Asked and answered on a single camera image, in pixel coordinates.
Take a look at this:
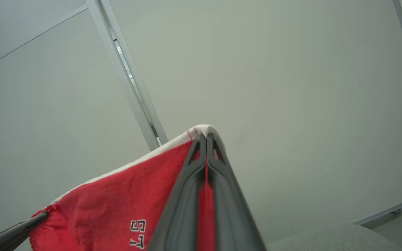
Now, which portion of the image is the grey double partition post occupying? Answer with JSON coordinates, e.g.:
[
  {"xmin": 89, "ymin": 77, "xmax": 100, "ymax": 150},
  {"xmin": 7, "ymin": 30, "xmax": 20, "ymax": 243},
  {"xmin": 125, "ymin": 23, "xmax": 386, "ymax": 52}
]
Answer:
[{"xmin": 87, "ymin": 0, "xmax": 169, "ymax": 151}]

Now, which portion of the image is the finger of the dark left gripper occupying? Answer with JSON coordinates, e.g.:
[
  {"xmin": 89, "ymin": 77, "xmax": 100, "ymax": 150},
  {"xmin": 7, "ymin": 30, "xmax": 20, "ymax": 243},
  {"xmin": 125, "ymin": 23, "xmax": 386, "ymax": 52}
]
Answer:
[{"xmin": 0, "ymin": 211, "xmax": 50, "ymax": 251}]

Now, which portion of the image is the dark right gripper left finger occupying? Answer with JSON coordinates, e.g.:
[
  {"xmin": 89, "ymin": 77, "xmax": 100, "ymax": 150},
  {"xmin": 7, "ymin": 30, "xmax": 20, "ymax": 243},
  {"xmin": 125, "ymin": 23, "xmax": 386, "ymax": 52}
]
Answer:
[{"xmin": 147, "ymin": 134, "xmax": 207, "ymax": 251}]

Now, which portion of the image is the red white jersey shirt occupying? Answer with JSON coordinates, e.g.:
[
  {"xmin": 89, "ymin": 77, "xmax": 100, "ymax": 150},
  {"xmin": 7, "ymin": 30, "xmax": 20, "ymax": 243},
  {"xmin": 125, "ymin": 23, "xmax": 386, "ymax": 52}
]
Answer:
[{"xmin": 29, "ymin": 124, "xmax": 228, "ymax": 251}]

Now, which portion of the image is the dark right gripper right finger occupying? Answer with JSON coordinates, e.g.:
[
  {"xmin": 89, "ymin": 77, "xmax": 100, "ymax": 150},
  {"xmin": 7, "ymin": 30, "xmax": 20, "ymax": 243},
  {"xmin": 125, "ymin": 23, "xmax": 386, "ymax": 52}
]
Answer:
[{"xmin": 207, "ymin": 134, "xmax": 268, "ymax": 251}]

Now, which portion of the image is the grey partition base rail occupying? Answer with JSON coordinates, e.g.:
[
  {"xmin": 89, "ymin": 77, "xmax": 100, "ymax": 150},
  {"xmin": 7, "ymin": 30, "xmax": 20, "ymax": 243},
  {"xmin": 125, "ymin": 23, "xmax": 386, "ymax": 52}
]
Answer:
[{"xmin": 356, "ymin": 195, "xmax": 402, "ymax": 229}]

